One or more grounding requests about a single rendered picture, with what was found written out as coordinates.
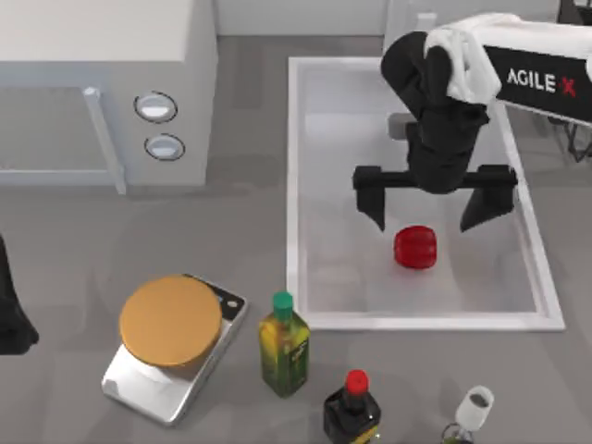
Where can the small microwave knob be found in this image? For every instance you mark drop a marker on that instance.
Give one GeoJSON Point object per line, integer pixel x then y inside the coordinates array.
{"type": "Point", "coordinates": [164, 147]}

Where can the pale microwave oven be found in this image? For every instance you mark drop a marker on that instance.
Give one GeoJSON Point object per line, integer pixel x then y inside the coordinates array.
{"type": "Point", "coordinates": [176, 41]}

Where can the red bell pepper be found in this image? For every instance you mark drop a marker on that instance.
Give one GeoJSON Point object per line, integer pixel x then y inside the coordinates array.
{"type": "Point", "coordinates": [415, 247]}

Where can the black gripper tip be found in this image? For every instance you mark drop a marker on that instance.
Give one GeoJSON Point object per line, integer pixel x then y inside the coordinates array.
{"type": "Point", "coordinates": [11, 314]}

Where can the green capped oil bottle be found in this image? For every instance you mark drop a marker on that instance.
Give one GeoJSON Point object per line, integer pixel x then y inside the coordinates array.
{"type": "Point", "coordinates": [283, 351]}

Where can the white sink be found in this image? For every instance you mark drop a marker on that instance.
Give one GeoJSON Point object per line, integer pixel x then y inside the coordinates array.
{"type": "Point", "coordinates": [333, 296]}

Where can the red capped dark bottle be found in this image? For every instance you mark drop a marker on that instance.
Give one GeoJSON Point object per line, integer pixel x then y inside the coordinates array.
{"type": "Point", "coordinates": [353, 416]}

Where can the tan round disc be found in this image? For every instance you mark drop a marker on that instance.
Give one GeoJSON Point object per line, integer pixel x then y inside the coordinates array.
{"type": "Point", "coordinates": [170, 320]}

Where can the white capped bottle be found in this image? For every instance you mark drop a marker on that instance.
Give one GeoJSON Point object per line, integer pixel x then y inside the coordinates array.
{"type": "Point", "coordinates": [474, 407]}

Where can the large microwave knob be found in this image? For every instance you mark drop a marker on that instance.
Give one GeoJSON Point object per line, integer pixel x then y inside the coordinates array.
{"type": "Point", "coordinates": [156, 107]}

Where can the silver kitchen scale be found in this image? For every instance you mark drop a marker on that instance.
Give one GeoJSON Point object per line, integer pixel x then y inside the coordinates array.
{"type": "Point", "coordinates": [185, 388]}

